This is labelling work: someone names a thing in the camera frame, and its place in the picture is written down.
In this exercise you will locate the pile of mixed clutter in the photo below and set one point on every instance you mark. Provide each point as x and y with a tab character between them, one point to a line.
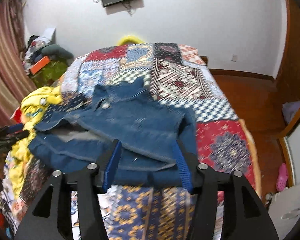
35	47

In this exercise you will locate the patchwork bedspread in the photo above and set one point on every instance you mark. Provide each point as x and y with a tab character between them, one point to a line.
215	100

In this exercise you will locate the brown wooden door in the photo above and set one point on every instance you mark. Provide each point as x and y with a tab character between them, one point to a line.
295	50

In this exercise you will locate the yellow round object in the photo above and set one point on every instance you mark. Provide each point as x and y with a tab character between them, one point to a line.
128	39

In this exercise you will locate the yellow cartoon blanket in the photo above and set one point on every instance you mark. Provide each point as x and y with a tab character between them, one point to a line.
40	100

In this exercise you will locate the green patterned bag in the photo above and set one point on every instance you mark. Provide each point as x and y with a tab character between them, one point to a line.
51	75

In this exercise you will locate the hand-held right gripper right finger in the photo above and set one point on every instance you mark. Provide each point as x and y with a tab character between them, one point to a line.
185	170

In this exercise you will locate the blue denim jacket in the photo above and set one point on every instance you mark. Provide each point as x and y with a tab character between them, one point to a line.
140	125

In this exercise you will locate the striped brown curtain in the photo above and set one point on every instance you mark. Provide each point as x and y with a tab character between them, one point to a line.
5	67

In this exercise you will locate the pink clog shoe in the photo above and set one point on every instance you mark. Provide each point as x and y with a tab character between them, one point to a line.
282	177

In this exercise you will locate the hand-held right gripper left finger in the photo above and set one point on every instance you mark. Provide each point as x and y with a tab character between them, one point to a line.
112	167

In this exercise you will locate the pale purple bag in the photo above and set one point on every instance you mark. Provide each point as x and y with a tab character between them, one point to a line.
292	111

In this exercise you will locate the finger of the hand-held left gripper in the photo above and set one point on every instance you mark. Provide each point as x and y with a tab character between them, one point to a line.
16	128

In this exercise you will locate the grey pillow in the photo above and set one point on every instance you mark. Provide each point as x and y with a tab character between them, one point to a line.
56	51

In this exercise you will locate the orange box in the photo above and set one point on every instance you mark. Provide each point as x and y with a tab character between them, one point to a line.
40	65

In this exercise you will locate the navy dotted cloth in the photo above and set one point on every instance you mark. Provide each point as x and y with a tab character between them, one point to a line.
65	108

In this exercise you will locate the white wall socket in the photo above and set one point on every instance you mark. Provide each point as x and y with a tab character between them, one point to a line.
234	58

